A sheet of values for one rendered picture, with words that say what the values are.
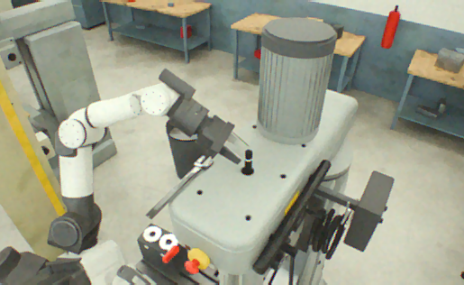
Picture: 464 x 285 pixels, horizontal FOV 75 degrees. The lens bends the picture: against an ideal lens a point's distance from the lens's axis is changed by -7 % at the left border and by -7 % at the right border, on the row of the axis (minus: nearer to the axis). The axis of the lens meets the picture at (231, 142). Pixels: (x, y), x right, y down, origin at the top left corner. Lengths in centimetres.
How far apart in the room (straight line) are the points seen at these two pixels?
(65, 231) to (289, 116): 70
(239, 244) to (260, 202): 13
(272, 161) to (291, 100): 18
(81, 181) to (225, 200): 42
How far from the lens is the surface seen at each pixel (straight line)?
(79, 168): 97
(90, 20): 815
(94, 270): 104
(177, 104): 81
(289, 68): 85
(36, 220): 283
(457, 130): 472
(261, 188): 84
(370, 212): 109
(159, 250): 166
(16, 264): 134
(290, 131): 95
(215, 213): 78
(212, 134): 80
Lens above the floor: 251
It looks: 39 degrees down
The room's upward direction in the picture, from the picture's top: straight up
